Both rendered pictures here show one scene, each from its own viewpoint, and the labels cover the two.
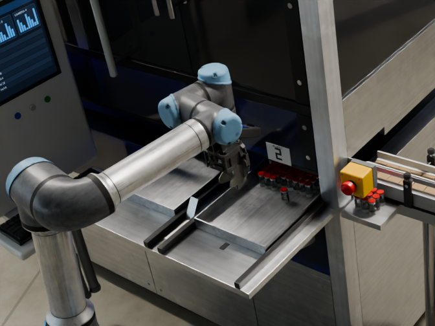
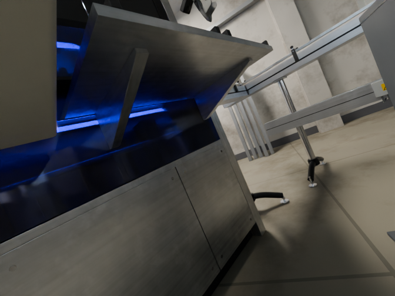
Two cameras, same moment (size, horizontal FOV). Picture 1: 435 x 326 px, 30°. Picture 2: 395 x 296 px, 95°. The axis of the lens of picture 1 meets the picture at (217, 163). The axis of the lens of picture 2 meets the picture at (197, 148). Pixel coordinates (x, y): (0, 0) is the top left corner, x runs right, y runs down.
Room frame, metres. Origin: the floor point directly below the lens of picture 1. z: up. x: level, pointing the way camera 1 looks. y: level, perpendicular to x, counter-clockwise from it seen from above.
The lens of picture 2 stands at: (2.02, 0.73, 0.63)
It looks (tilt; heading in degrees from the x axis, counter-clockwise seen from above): 2 degrees down; 269
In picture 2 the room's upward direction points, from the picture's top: 23 degrees counter-clockwise
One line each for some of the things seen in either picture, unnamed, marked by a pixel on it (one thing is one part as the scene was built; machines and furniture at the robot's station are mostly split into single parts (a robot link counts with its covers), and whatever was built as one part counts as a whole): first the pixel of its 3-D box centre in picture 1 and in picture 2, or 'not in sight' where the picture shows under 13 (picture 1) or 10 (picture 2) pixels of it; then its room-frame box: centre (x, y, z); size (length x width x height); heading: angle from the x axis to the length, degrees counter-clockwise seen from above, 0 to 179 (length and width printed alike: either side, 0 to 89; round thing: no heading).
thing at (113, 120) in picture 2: not in sight; (124, 110); (2.16, 0.23, 0.79); 0.34 x 0.03 x 0.13; 133
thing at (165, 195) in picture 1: (181, 173); not in sight; (2.15, 0.12, 0.90); 0.34 x 0.26 x 0.04; 133
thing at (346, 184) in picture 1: (349, 187); not in sight; (1.77, -0.34, 0.99); 0.04 x 0.04 x 0.04; 43
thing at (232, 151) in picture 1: (224, 144); not in sight; (1.73, -0.03, 1.23); 0.09 x 0.08 x 0.12; 134
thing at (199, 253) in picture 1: (208, 207); (177, 82); (1.98, 0.05, 0.87); 0.70 x 0.48 x 0.02; 43
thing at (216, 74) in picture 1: (215, 88); not in sight; (1.74, -0.03, 1.39); 0.09 x 0.08 x 0.11; 122
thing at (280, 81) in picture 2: not in sight; (297, 123); (1.17, -0.73, 0.46); 0.09 x 0.09 x 0.77; 43
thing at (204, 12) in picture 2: (226, 176); (206, 7); (1.75, -0.02, 1.13); 0.06 x 0.03 x 0.09; 134
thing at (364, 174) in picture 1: (358, 178); not in sight; (1.81, -0.37, 0.99); 0.08 x 0.07 x 0.07; 133
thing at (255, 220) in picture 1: (265, 204); not in sight; (1.91, -0.11, 0.90); 0.34 x 0.26 x 0.04; 133
